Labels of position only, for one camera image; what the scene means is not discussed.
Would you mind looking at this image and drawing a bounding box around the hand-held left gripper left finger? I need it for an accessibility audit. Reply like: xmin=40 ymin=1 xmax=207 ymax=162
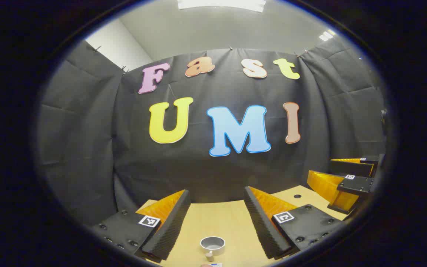
xmin=89 ymin=189 xmax=192 ymax=262

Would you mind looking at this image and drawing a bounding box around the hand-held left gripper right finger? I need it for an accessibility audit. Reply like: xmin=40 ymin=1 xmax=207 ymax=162
xmin=244 ymin=185 xmax=348 ymax=260

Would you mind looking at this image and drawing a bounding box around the white cup with wooden handle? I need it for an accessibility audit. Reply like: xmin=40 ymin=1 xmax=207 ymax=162
xmin=200 ymin=236 xmax=226 ymax=262

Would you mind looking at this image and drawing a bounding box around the light wooden desktop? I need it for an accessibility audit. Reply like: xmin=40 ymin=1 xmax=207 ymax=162
xmin=136 ymin=185 xmax=347 ymax=267

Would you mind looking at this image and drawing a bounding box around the black backdrop cloth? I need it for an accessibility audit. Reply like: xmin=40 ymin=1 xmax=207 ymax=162
xmin=37 ymin=37 xmax=386 ymax=227

